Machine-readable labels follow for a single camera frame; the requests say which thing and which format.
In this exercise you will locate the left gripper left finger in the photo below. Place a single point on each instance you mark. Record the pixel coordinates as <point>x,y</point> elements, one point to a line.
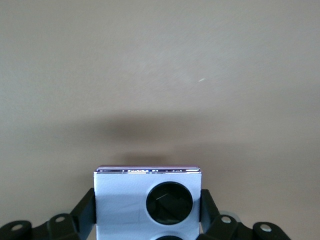
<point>82,220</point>

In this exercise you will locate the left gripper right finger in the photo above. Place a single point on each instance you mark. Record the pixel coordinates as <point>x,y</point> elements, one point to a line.
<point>212,225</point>

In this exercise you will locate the white flip phone two lenses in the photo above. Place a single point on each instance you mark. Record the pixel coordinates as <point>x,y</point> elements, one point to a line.
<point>120,200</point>

